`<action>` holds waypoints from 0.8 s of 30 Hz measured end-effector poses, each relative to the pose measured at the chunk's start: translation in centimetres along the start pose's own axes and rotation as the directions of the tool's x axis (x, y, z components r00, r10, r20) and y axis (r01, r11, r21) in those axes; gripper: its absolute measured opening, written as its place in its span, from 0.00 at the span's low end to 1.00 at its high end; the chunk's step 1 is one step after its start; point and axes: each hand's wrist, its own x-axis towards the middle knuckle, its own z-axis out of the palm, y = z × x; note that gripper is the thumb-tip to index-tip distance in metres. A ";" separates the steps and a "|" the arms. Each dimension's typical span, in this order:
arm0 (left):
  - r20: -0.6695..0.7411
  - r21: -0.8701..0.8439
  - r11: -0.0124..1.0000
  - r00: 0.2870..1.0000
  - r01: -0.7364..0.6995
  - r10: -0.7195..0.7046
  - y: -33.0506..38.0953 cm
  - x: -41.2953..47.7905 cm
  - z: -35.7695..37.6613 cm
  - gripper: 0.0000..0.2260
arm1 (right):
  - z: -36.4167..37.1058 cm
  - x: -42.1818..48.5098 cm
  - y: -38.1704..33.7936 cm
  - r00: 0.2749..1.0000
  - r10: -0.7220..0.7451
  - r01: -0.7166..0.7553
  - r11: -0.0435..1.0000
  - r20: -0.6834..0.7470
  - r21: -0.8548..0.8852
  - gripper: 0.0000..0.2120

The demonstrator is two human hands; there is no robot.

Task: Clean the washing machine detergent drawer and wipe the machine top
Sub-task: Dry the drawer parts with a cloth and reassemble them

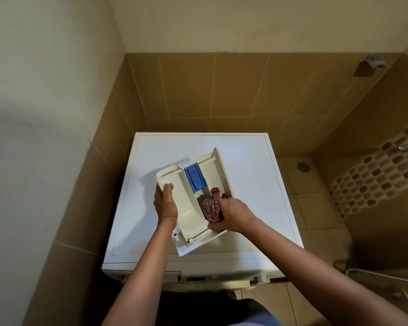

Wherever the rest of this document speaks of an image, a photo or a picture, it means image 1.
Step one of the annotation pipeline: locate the white washing machine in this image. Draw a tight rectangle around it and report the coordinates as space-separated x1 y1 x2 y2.
102 132 304 292

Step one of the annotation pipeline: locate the blue drawer insert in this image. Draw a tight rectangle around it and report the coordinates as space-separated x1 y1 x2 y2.
184 161 208 193

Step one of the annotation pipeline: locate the person's left hand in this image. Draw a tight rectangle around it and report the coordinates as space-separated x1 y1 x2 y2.
153 183 179 225

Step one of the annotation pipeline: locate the metal hose valve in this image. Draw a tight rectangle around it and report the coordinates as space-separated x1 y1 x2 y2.
382 285 408 302

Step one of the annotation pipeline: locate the white detergent drawer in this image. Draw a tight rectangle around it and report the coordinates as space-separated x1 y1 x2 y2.
155 147 234 257

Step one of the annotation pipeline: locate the person's right hand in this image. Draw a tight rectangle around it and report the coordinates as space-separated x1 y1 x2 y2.
208 198 259 234

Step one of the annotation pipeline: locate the person's right forearm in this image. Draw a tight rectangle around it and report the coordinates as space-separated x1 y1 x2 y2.
240 217 408 326

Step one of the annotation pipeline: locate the red striped cloth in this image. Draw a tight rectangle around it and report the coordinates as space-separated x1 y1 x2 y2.
201 187 229 224

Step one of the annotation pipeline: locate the person's left forearm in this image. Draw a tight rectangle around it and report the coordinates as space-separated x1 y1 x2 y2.
101 217 178 326

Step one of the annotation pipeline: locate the metal hose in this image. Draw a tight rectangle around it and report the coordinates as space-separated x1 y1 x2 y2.
345 268 408 285

